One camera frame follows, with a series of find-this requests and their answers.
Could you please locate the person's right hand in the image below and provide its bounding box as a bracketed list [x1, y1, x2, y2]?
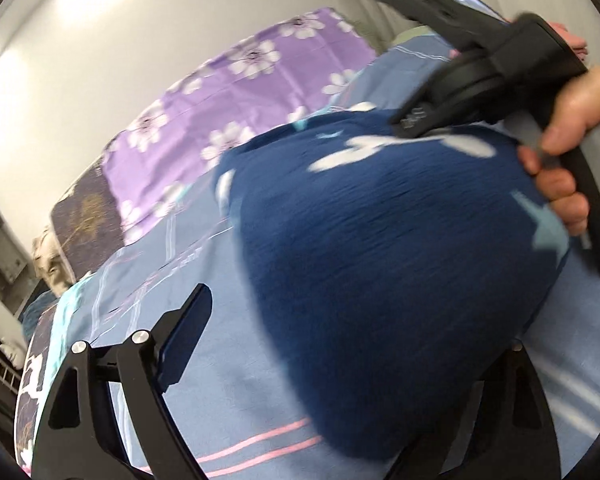
[516, 66, 600, 237]

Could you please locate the teal patterned quilt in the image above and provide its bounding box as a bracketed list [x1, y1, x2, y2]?
[14, 280, 97, 472]

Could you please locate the pile of folded clothes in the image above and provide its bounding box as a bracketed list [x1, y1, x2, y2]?
[549, 21, 589, 58]

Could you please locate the white metal rack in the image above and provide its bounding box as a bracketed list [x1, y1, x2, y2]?
[0, 344, 22, 402]

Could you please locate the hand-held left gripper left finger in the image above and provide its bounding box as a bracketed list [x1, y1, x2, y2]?
[31, 282, 214, 480]

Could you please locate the dark pillow with gold tree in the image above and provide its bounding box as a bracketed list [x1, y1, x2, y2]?
[50, 160, 129, 282]

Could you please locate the blue plaid bedsheet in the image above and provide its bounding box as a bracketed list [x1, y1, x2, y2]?
[15, 35, 600, 480]

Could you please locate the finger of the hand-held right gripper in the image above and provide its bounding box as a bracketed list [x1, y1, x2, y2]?
[389, 74, 463, 138]

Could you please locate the purple floral pillow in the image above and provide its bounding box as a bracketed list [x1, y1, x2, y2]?
[102, 7, 381, 247]

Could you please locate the green cloth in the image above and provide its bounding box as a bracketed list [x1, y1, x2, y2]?
[392, 25, 434, 47]

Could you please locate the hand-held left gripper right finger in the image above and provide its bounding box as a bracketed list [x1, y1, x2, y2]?
[384, 337, 563, 480]

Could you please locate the navy star print fleece garment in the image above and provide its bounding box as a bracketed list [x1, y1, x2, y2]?
[214, 102, 572, 463]

